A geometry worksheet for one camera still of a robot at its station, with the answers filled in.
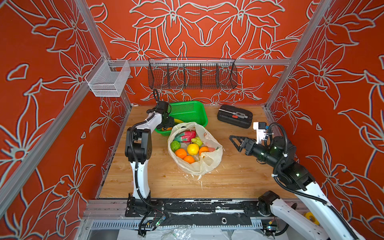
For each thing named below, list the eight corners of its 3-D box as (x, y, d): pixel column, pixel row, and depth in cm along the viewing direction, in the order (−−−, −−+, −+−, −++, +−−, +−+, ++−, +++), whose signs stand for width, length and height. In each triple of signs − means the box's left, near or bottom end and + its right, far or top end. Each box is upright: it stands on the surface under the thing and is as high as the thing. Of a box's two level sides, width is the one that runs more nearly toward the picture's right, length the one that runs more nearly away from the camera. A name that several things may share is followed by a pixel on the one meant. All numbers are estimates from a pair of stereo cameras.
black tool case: (216, 121, 110) (217, 115, 105) (219, 109, 119) (220, 103, 114) (249, 129, 106) (252, 123, 100) (250, 115, 114) (253, 109, 109)
